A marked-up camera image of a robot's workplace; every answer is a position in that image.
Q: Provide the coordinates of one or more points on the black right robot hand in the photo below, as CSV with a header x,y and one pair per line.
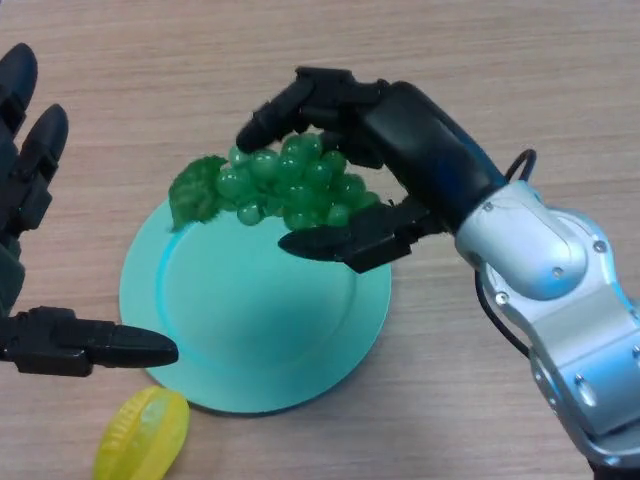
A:
x,y
425,150

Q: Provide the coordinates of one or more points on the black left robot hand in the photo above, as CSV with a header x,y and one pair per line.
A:
x,y
50,342

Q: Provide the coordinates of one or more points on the green grape bunch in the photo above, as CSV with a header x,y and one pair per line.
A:
x,y
295,185

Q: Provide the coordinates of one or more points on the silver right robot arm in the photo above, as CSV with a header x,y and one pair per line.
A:
x,y
565,300

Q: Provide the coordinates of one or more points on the round green plate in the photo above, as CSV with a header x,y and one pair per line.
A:
x,y
260,325

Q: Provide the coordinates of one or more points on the yellow starfruit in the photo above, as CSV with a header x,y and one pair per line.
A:
x,y
145,435

